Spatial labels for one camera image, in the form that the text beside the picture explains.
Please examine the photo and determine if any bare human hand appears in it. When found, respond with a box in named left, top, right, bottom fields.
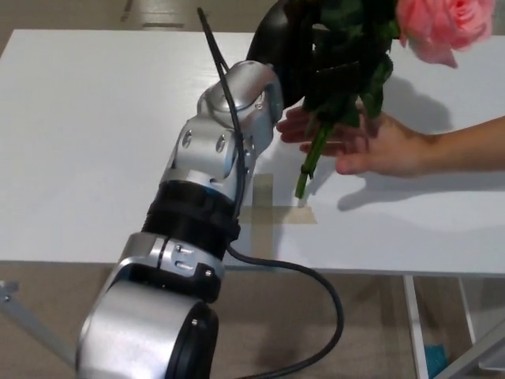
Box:
left=275, top=105, right=432, bottom=179

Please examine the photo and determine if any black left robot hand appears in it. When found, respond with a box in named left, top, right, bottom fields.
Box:
left=246, top=0, right=362, bottom=106

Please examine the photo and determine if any pink rose bouquet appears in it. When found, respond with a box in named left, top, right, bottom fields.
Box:
left=294, top=0, right=496, bottom=201

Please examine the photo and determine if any bare human forearm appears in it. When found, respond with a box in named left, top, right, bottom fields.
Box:
left=425, top=115, right=505, bottom=175

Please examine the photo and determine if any beige tape strip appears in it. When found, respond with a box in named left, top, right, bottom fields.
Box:
left=249, top=173, right=275, bottom=262
left=238, top=205, right=319, bottom=227

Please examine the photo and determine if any white table leg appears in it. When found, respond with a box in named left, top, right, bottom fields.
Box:
left=458, top=277, right=479, bottom=343
left=402, top=275, right=429, bottom=379

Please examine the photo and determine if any teal object on floor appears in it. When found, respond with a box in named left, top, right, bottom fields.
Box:
left=425, top=343, right=447, bottom=373

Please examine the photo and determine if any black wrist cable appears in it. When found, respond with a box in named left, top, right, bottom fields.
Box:
left=196, top=6, right=345, bottom=379

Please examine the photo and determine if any grey metal frame bar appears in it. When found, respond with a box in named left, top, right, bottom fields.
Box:
left=0, top=280, right=77, bottom=366
left=445, top=321, right=505, bottom=379

